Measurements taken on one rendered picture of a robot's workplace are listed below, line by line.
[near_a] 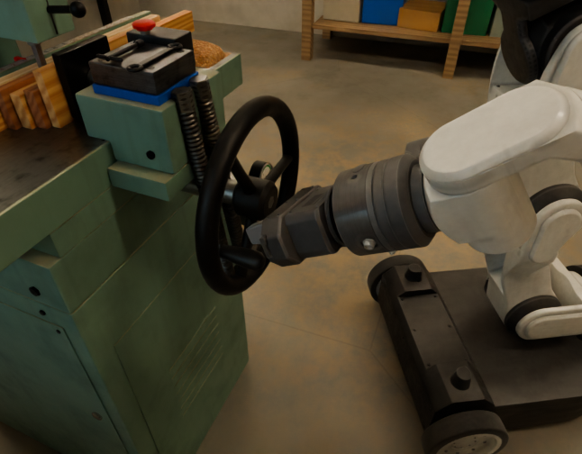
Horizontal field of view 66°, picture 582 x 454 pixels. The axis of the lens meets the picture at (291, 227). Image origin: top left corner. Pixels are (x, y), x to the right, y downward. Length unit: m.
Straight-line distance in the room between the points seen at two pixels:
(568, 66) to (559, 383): 0.82
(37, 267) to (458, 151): 0.51
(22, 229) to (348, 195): 0.37
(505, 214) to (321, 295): 1.24
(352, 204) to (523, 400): 0.96
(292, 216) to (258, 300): 1.15
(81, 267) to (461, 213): 0.49
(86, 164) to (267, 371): 0.95
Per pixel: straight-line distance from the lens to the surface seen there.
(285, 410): 1.35
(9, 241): 0.58
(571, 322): 1.34
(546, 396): 1.33
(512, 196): 0.40
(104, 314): 0.75
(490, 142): 0.37
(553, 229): 1.04
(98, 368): 0.79
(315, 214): 0.43
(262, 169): 0.95
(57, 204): 0.61
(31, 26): 0.72
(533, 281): 1.23
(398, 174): 0.40
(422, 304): 1.37
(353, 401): 1.38
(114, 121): 0.63
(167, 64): 0.59
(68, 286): 0.67
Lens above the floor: 1.20
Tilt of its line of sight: 40 degrees down
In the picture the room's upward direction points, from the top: straight up
